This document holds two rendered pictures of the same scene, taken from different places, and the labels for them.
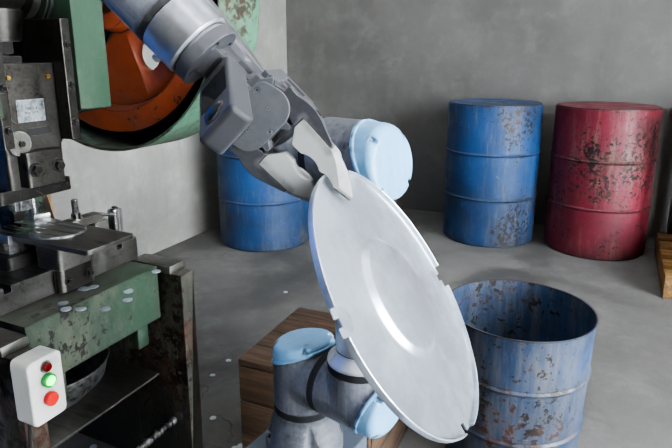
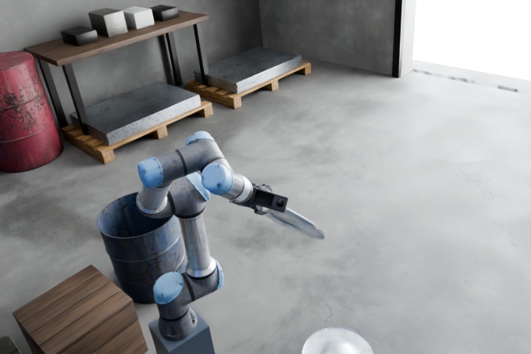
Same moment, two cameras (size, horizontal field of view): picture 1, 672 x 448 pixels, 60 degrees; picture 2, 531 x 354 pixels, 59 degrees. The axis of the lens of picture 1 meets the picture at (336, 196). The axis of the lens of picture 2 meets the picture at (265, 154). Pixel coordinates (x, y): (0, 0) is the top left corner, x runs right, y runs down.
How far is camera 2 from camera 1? 1.35 m
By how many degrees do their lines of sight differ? 64
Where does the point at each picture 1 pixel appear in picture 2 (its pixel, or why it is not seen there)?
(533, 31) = not seen: outside the picture
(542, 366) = (173, 227)
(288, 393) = (180, 306)
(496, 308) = (109, 223)
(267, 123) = not seen: hidden behind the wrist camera
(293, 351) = (178, 288)
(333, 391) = (205, 284)
